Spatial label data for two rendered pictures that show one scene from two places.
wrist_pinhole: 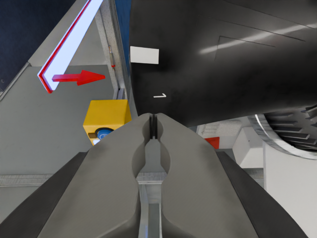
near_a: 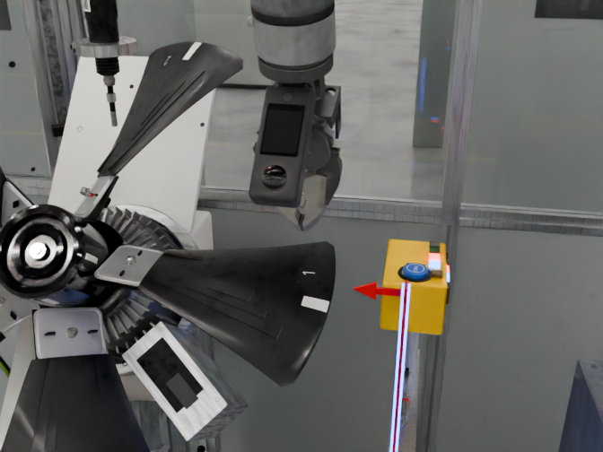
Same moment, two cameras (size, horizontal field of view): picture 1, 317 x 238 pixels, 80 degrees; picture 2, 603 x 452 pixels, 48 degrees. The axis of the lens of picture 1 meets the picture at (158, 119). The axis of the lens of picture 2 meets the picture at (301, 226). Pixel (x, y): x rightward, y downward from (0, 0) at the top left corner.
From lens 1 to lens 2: 0.64 m
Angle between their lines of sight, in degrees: 19
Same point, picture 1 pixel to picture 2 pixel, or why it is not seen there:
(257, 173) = not seen: hidden behind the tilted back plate
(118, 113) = (393, 303)
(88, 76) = (367, 289)
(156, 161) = (368, 241)
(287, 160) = (166, 209)
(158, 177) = (365, 207)
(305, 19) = (186, 299)
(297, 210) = (166, 146)
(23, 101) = not seen: outside the picture
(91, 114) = (435, 306)
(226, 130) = not seen: hidden behind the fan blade
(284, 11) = (200, 307)
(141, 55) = (318, 304)
